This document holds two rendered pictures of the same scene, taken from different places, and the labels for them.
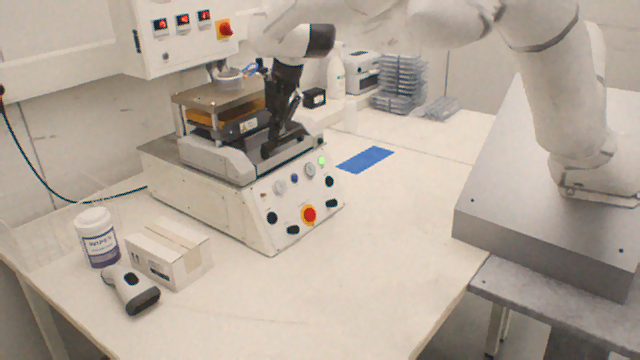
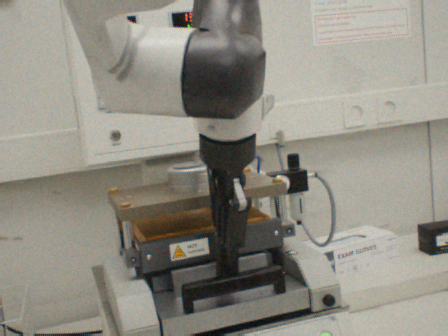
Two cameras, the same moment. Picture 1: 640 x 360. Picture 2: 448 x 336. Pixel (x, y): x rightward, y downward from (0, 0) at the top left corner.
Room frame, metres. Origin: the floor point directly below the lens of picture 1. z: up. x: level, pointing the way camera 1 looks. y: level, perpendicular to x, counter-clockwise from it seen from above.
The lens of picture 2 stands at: (0.51, -0.35, 1.28)
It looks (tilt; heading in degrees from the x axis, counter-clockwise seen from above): 8 degrees down; 34
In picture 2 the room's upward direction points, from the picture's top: 6 degrees counter-clockwise
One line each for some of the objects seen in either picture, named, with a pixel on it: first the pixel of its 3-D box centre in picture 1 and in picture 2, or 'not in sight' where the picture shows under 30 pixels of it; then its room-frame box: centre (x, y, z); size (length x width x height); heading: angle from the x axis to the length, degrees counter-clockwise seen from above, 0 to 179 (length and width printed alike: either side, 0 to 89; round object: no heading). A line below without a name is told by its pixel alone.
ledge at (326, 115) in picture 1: (310, 110); (434, 257); (2.01, 0.01, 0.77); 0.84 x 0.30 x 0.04; 140
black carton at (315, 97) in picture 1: (314, 98); (439, 237); (2.00, -0.01, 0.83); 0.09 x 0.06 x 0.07; 132
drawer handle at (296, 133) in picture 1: (282, 142); (234, 287); (1.17, 0.08, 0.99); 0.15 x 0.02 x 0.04; 140
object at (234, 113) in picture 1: (234, 101); (200, 211); (1.30, 0.22, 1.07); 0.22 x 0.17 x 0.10; 140
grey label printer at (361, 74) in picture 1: (351, 69); not in sight; (2.24, -0.19, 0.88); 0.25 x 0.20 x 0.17; 44
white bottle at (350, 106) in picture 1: (350, 113); not in sight; (1.81, -0.15, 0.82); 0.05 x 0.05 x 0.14
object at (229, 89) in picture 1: (229, 92); (200, 197); (1.33, 0.23, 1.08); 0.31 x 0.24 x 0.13; 140
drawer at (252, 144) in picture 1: (247, 137); (209, 273); (1.26, 0.19, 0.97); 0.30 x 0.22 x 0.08; 50
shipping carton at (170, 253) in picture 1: (169, 252); not in sight; (0.97, 0.37, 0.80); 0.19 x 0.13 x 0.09; 50
